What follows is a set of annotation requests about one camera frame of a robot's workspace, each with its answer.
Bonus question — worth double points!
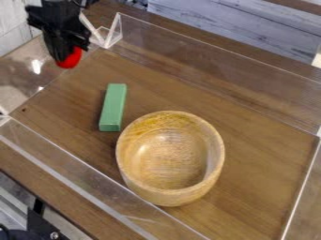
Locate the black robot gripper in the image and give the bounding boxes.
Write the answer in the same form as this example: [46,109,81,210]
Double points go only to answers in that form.
[26,0,91,62]

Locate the red plush strawberry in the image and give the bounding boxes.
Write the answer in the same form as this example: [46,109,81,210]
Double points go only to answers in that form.
[57,47,83,68]

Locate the black clamp mount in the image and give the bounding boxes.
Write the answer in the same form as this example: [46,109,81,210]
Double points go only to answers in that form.
[0,200,70,240]

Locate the wooden bowl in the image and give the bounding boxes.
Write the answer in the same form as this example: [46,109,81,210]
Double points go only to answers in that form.
[116,111,227,207]

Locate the green rectangular block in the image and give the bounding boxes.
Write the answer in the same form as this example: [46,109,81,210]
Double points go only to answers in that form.
[100,83,128,132]

